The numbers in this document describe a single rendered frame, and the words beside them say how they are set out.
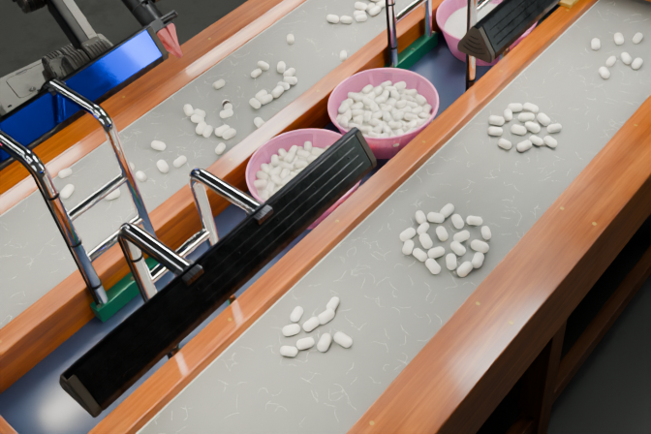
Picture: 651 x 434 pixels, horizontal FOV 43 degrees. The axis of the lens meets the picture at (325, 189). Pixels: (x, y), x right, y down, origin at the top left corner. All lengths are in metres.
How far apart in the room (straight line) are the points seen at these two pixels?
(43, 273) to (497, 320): 0.94
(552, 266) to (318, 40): 0.97
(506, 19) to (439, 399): 0.74
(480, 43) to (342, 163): 0.42
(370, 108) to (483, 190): 0.39
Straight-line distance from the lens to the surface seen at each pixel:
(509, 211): 1.78
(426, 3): 2.23
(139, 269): 1.41
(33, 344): 1.76
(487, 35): 1.65
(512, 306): 1.59
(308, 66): 2.19
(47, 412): 1.72
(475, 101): 2.00
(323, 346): 1.55
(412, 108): 2.02
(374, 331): 1.58
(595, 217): 1.76
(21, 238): 1.95
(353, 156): 1.40
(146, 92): 2.18
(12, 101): 2.83
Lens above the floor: 2.04
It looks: 45 degrees down
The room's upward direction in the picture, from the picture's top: 8 degrees counter-clockwise
